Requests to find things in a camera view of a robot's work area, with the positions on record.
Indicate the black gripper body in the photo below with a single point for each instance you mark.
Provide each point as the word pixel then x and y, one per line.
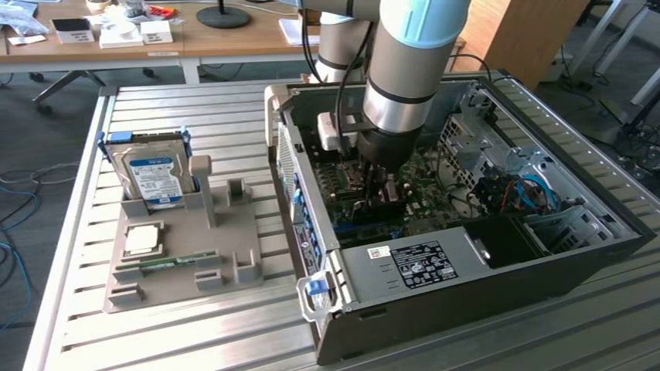
pixel 391 148

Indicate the black graphics card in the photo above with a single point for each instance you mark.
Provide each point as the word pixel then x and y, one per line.
pixel 379 217

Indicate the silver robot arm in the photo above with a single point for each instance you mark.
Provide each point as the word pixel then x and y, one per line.
pixel 407 73

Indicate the green motherboard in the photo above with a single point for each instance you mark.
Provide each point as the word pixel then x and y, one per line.
pixel 433 201

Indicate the blue expansion slot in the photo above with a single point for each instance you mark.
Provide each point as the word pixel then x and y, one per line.
pixel 344 229

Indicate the blue slot retainer strip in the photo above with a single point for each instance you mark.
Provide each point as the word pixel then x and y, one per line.
pixel 297 193

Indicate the perforated metal disk bay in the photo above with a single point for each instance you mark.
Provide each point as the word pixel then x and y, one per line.
pixel 475 152

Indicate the black power connector bundle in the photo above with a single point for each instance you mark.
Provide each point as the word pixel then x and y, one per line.
pixel 489 193

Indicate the grey power supply unit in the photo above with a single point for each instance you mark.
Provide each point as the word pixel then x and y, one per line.
pixel 371 278

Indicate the blue case latch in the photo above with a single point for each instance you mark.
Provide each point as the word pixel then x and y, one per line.
pixel 315 288

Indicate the white paper stack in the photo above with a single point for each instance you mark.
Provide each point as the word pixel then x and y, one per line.
pixel 293 35

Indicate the black open PC case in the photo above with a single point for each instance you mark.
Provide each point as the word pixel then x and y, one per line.
pixel 464 317

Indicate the brown cardboard box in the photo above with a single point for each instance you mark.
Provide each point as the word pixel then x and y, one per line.
pixel 311 20

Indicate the silver metal disk bay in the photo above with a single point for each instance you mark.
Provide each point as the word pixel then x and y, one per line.
pixel 577 232

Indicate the wooden cabinet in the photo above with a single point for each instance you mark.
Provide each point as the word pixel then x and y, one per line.
pixel 536 38

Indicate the hard disk with blue label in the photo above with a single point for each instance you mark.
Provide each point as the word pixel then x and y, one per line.
pixel 155 181

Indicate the wooden office desk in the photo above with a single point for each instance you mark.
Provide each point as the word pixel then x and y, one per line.
pixel 51 52
pixel 232 42

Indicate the silver CPU chip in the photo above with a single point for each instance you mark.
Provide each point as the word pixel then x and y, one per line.
pixel 143 240

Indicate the grey parts rack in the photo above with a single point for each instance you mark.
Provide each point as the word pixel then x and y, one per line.
pixel 169 288

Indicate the black round lamp base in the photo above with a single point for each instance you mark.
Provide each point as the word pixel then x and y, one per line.
pixel 221 18

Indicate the blue disk caddy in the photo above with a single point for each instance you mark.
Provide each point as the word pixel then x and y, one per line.
pixel 119 137

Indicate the white desk leg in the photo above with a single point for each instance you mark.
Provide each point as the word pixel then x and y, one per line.
pixel 624 42
pixel 649 85

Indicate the small white box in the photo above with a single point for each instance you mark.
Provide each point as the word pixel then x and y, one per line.
pixel 155 35

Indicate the red orange plastic item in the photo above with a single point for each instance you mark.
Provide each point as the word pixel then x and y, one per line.
pixel 161 11

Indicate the flat white box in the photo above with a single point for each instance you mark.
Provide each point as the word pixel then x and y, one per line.
pixel 121 44

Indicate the white tape roll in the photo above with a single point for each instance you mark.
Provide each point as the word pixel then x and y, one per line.
pixel 121 31

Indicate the white box with black top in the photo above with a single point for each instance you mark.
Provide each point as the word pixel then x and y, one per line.
pixel 75 36

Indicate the beige tape roll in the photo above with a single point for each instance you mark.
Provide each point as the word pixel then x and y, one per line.
pixel 97 4

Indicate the white paper card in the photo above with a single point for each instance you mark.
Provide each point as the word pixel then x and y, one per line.
pixel 25 40

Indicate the clear plastic bag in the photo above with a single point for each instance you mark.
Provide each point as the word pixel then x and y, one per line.
pixel 20 25

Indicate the blue printed packet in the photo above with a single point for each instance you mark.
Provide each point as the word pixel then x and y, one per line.
pixel 17 7

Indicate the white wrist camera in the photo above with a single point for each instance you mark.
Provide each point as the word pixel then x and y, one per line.
pixel 329 131

